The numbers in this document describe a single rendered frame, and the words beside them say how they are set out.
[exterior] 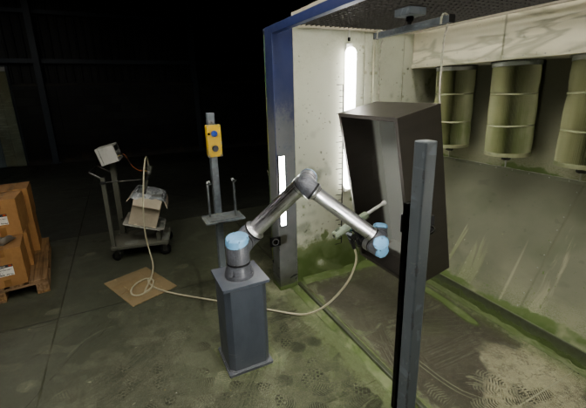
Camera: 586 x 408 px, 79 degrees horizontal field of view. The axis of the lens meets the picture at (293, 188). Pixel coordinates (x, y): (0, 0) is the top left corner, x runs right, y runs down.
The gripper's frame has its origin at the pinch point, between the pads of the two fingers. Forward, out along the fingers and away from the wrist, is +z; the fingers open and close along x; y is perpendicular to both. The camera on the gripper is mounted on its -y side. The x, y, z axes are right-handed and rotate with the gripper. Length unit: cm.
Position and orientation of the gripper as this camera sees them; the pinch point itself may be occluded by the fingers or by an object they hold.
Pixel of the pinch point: (347, 229)
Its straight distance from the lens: 258.5
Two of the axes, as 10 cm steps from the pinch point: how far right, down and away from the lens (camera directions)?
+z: -4.8, -2.5, 8.4
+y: 3.6, 8.2, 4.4
